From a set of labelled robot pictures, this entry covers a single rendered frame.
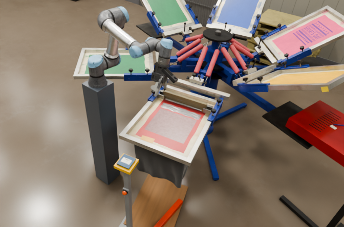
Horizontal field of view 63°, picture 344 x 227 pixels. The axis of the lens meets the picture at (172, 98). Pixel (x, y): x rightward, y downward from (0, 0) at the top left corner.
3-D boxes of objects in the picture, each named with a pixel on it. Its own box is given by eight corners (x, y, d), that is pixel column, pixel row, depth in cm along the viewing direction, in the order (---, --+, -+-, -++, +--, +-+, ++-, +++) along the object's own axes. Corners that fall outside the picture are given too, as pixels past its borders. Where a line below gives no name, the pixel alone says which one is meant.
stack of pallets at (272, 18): (314, 65, 525) (332, 24, 475) (303, 84, 471) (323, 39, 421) (256, 46, 573) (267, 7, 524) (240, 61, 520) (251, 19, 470)
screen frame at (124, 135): (190, 166, 197) (190, 162, 194) (119, 138, 214) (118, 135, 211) (220, 105, 255) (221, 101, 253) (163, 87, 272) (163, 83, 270)
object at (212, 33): (211, 141, 350) (232, 43, 268) (181, 131, 361) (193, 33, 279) (219, 122, 379) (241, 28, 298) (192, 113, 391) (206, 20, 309)
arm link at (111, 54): (97, 63, 227) (103, 5, 187) (112, 58, 236) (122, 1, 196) (106, 73, 223) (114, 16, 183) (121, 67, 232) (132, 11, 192)
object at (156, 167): (180, 189, 231) (185, 155, 205) (133, 169, 244) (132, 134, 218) (181, 186, 233) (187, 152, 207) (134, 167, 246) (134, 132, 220)
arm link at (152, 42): (139, 39, 174) (151, 44, 168) (152, 35, 181) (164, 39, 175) (140, 51, 179) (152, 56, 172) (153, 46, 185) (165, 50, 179)
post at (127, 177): (134, 247, 242) (131, 179, 184) (112, 236, 248) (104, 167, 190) (146, 225, 258) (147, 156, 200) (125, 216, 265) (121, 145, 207)
